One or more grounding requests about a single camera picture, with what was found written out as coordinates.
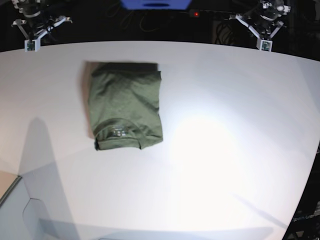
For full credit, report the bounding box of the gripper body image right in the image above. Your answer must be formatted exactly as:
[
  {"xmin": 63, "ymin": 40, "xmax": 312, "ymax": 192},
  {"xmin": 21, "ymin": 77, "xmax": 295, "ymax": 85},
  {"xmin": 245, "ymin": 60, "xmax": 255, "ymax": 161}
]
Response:
[{"xmin": 228, "ymin": 12, "xmax": 287, "ymax": 40}]

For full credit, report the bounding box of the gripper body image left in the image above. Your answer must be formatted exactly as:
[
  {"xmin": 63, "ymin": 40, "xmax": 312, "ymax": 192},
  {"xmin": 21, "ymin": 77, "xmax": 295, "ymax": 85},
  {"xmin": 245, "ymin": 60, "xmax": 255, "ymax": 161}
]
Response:
[{"xmin": 11, "ymin": 11, "xmax": 60, "ymax": 39}]

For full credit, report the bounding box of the green t-shirt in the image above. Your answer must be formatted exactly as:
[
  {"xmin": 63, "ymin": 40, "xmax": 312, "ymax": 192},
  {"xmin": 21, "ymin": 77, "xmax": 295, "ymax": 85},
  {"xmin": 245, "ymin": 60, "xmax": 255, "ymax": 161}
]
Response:
[{"xmin": 88, "ymin": 62, "xmax": 163, "ymax": 151}]

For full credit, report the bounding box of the black power strip red light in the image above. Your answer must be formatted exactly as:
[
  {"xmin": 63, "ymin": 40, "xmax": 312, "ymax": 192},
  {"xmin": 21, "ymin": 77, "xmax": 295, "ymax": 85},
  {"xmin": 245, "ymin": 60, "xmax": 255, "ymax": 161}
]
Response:
[{"xmin": 188, "ymin": 9, "xmax": 238, "ymax": 21}]

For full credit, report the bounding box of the blue box at top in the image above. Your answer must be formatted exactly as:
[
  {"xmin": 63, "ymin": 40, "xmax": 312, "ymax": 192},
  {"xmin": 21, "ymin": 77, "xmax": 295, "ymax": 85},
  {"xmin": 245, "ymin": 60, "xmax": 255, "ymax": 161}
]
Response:
[{"xmin": 120, "ymin": 0, "xmax": 192, "ymax": 10}]

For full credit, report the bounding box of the grey panel at corner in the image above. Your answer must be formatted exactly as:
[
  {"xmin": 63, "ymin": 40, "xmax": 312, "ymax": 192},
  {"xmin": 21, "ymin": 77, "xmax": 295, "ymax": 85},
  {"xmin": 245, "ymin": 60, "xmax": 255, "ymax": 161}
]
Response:
[{"xmin": 0, "ymin": 176, "xmax": 46, "ymax": 240}]

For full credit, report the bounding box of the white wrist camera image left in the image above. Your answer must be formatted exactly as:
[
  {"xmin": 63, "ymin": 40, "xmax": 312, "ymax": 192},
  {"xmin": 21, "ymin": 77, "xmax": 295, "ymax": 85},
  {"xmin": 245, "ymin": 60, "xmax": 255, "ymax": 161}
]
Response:
[{"xmin": 24, "ymin": 16, "xmax": 72, "ymax": 53}]

